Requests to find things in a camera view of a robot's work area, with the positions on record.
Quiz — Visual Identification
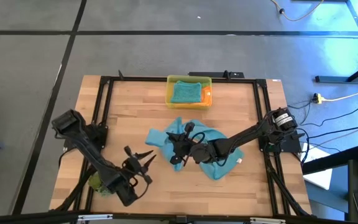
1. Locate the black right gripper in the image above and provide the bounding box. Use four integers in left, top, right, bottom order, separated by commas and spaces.
165, 122, 200, 166

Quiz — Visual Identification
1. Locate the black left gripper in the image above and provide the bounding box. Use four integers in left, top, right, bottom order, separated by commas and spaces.
122, 145, 157, 185

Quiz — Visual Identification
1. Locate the teal microfiber towel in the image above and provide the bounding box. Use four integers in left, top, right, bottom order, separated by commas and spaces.
170, 80, 203, 104

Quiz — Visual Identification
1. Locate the orange microfiber towel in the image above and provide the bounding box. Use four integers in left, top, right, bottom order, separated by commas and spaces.
201, 86, 213, 105

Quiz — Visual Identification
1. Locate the light blue microfiber towel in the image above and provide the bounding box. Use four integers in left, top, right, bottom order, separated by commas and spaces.
144, 117, 245, 181

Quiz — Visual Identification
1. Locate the yellow translucent plastic bin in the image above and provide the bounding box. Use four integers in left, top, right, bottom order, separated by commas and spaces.
165, 74, 213, 110

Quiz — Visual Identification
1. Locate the small green moss plant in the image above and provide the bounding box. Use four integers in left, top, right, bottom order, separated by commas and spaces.
88, 172, 114, 197

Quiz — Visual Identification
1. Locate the black control box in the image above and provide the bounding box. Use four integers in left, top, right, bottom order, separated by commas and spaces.
188, 71, 245, 79

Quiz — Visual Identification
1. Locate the white paper box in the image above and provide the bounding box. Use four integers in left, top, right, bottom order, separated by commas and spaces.
303, 146, 334, 190

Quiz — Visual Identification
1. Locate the black desk leg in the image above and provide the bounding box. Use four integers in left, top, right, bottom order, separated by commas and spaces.
314, 57, 358, 83

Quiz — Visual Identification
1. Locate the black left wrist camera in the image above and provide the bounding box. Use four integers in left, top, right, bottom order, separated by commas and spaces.
124, 158, 139, 175

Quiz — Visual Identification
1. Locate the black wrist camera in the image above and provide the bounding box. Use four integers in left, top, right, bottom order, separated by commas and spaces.
124, 158, 139, 175
183, 138, 196, 151

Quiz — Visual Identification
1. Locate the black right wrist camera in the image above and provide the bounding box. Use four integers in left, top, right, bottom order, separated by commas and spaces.
183, 138, 196, 151

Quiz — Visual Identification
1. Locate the black aluminium table frame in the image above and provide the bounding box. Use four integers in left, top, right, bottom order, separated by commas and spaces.
53, 70, 312, 217

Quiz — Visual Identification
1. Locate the tan floor cable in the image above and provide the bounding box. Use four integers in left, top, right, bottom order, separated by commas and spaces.
270, 0, 324, 22

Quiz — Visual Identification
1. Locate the white power cable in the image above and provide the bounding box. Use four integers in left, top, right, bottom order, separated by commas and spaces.
321, 92, 358, 102

